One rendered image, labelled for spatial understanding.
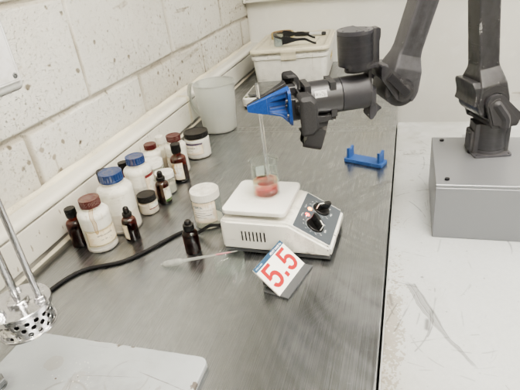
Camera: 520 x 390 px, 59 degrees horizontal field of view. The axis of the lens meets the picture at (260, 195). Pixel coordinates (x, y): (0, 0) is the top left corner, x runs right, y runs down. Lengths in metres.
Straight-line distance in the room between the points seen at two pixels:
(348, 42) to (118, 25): 0.70
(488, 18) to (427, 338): 0.50
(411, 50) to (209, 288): 0.50
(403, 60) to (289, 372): 0.50
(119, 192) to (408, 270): 0.56
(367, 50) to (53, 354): 0.65
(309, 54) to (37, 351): 1.40
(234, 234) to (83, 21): 0.62
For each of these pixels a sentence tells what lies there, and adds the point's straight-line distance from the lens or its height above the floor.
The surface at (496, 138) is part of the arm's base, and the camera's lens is 0.93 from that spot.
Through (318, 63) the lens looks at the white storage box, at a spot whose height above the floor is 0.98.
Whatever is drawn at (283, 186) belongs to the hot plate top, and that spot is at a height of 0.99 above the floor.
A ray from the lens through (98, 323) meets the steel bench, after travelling 0.79.
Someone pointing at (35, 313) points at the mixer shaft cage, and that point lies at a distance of 0.56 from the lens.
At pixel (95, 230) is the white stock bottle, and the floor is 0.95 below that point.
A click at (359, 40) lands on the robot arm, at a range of 0.76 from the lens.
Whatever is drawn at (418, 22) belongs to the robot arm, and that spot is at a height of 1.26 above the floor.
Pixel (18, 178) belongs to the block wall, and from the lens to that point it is 0.99.
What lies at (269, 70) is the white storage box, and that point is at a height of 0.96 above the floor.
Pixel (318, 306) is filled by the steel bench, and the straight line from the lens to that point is 0.73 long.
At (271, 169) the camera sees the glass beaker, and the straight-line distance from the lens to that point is 0.81.
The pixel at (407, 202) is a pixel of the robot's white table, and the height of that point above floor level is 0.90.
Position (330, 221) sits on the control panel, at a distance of 0.85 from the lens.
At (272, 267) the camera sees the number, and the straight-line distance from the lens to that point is 0.76.
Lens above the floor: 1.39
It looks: 28 degrees down
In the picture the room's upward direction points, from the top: 7 degrees counter-clockwise
